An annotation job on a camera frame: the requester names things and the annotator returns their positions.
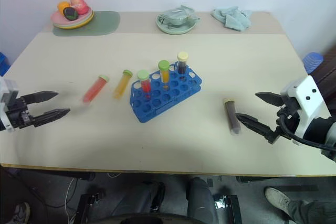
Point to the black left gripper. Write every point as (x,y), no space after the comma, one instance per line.
(19,115)

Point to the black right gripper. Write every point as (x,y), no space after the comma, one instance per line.
(290,108)

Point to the dark tube yellow cap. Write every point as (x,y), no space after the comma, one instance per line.
(233,117)
(182,65)

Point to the orange tube green cap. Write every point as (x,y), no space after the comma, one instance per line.
(164,74)
(122,85)

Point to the blue test tube rack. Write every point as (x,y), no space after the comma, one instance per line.
(157,102)

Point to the red tube green cap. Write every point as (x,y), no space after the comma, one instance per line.
(95,90)
(145,83)

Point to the blue plastic crate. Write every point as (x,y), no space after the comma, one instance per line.
(4,62)

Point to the blue stacked stools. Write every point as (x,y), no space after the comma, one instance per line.
(312,62)

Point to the dark brown furniture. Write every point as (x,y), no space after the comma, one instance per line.
(326,72)

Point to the pink plate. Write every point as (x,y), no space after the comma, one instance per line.
(57,19)

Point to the white sneaker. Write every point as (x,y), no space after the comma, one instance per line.
(278,200)

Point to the yellow plate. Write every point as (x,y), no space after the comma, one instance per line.
(88,22)

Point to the dark purple toy fruit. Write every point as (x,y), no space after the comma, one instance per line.
(70,13)

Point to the teal crumpled cloth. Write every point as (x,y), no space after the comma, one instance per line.
(233,18)

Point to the orange toy fruit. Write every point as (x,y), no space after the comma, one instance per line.
(63,6)

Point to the green placemat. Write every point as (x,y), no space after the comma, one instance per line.
(105,23)

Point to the dark grey rounded shape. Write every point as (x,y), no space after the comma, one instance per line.
(200,197)

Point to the pink toy peach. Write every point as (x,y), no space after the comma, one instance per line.
(79,5)

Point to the grey sneaker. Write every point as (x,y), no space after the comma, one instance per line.
(22,213)

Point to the grey trouser leg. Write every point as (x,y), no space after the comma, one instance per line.
(312,212)

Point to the pale green plate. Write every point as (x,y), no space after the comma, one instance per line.
(178,30)

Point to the black rounded shape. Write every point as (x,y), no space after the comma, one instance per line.
(144,218)

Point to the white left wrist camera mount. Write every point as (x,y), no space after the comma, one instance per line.
(8,87)

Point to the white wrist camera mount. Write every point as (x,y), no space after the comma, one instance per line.
(8,87)
(309,98)

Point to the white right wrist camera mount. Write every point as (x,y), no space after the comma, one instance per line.
(309,98)

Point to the black table frame bar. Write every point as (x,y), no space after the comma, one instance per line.
(288,179)

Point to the black metal bracket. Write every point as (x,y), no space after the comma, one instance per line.
(228,208)
(86,208)

